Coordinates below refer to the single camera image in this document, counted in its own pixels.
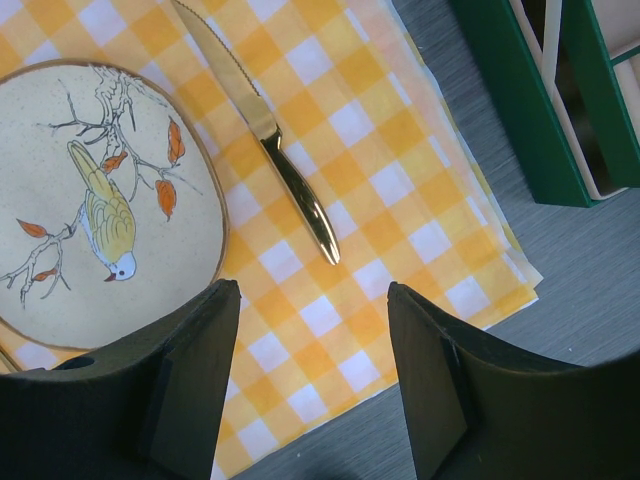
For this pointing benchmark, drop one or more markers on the orange checkered cloth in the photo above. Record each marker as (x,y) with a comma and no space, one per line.
(364,121)

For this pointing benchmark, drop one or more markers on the green jewelry box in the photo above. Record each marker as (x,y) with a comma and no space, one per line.
(564,79)

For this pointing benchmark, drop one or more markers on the gold table knife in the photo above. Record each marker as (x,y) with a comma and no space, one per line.
(262,123)

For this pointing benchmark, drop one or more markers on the floral ceramic plate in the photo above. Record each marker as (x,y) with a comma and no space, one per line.
(111,213)

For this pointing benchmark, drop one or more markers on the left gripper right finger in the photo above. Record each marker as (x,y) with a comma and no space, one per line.
(477,407)

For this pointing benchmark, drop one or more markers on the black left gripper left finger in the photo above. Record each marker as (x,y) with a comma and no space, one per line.
(147,406)

